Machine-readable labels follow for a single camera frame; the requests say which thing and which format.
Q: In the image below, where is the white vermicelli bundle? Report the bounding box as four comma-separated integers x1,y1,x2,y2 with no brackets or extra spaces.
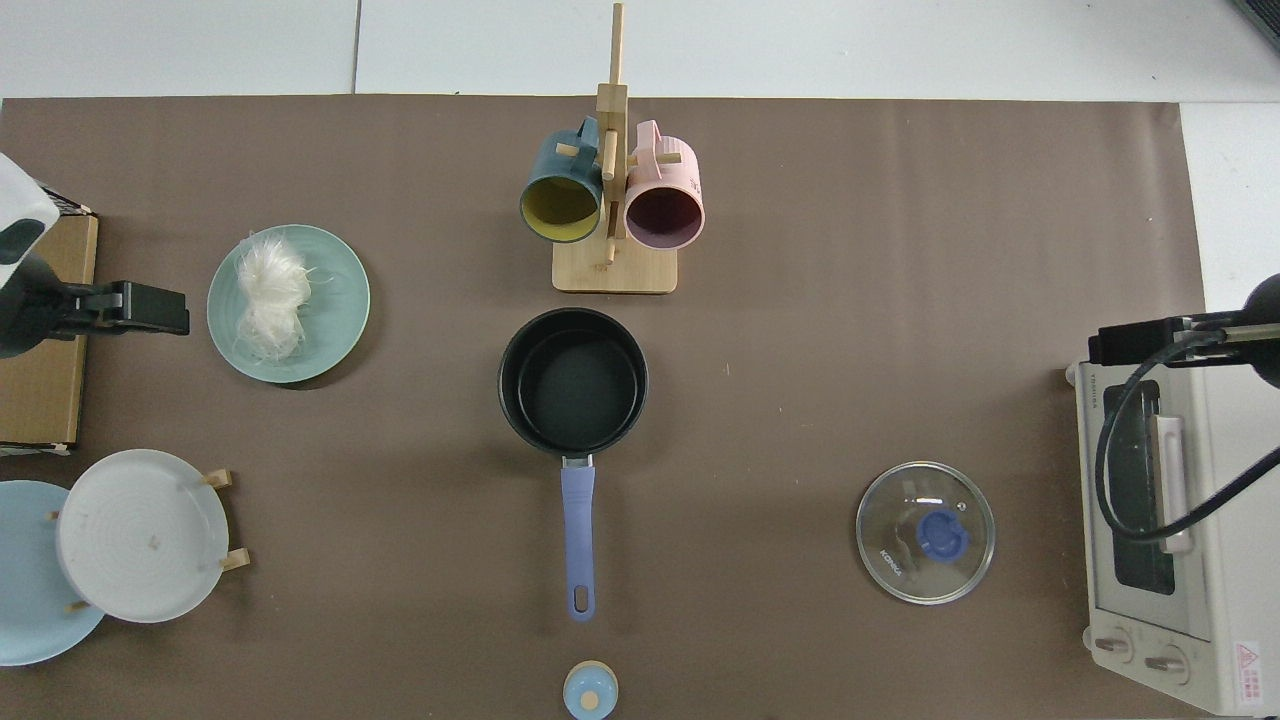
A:
232,230,336,366

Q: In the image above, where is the glass lid blue knob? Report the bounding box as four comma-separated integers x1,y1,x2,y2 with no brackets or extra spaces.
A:
855,460,997,606

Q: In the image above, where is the pale green plate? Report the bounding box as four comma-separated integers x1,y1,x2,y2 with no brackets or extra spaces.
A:
207,224,371,385

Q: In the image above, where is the wooden plate rack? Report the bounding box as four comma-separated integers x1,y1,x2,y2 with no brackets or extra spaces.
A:
45,468,251,614

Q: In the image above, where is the white plate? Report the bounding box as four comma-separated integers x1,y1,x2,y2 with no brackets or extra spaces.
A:
55,448,231,625

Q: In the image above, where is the light blue plate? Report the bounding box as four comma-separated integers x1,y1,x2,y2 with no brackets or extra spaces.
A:
0,480,109,668

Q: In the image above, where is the pale toaster oven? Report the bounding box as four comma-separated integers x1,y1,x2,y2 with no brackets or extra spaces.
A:
1066,350,1280,718

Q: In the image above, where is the dark grey slanted object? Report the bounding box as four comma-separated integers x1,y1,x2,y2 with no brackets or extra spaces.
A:
1232,0,1280,53

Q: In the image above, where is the brown table cloth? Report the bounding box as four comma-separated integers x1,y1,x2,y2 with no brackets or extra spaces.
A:
0,95,1206,720

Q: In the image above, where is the dark teal mug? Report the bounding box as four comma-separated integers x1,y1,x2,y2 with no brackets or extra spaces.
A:
518,116,607,244

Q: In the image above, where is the wooden cup stand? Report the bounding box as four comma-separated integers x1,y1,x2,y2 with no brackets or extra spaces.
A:
552,2,679,295

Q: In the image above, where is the pink ribbed mug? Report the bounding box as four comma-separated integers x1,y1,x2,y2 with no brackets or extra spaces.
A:
623,120,706,251

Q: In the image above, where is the small blue round thing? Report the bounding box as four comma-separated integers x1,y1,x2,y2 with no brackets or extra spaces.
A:
563,661,619,720

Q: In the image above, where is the black pot purple handle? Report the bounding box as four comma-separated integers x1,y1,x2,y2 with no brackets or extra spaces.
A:
497,307,649,623

